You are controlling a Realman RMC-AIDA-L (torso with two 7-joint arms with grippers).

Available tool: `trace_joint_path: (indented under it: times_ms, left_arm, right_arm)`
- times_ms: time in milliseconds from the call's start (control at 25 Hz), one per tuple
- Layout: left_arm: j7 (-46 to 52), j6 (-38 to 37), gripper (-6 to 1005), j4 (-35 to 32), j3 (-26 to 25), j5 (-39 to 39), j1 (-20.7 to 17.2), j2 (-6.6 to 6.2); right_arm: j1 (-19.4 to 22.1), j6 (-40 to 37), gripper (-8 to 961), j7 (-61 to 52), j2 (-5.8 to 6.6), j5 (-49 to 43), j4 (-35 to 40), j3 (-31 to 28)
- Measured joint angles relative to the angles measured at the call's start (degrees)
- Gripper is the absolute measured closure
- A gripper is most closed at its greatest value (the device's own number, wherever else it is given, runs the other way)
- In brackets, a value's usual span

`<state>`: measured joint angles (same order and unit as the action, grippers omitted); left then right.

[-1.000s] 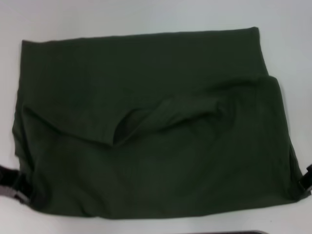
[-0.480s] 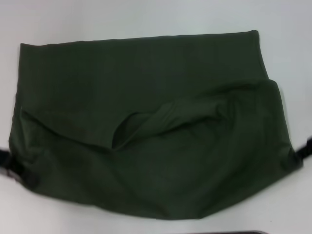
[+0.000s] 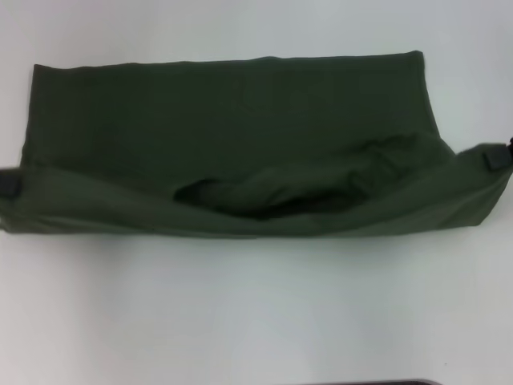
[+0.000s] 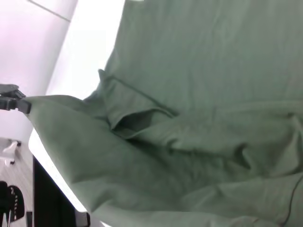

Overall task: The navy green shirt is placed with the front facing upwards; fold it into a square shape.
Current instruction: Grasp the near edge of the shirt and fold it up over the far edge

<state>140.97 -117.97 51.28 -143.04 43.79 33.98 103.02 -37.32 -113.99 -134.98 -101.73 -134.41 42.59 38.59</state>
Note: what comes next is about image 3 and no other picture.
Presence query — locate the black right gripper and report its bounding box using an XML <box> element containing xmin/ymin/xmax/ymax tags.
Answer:
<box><xmin>482</xmin><ymin>136</ymin><xmax>513</xmax><ymax>174</ymax></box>

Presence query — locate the dark green printed t-shirt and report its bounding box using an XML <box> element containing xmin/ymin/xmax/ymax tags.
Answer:
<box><xmin>0</xmin><ymin>50</ymin><xmax>513</xmax><ymax>238</ymax></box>

